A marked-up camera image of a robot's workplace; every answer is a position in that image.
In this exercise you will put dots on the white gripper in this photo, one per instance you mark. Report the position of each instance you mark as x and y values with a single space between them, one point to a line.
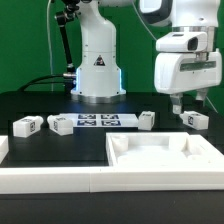
176 73

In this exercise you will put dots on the white square table top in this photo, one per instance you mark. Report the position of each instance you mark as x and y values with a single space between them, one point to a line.
143 150

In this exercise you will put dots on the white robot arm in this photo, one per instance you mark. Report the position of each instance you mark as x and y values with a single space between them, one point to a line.
98 78

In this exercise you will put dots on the white marker sheet with tags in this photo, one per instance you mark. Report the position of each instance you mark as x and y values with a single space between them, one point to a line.
102 120

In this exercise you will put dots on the white U-shaped fence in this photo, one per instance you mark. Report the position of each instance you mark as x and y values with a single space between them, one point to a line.
109 179

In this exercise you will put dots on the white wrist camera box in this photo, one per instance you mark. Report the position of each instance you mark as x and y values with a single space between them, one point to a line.
182 42

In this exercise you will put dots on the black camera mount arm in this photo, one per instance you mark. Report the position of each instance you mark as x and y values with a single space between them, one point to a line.
62 18

